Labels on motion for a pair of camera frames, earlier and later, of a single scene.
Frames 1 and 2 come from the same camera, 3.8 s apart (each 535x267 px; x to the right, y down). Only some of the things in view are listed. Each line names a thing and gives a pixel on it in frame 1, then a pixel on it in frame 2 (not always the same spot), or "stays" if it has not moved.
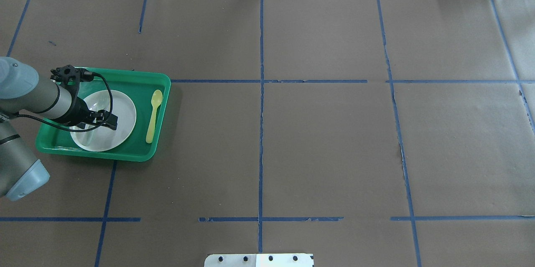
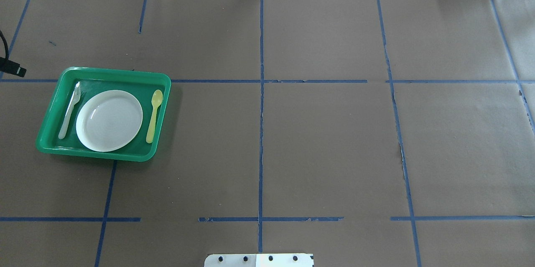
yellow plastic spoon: (156, 97) stays
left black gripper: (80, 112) to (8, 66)
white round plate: (105, 139) stays
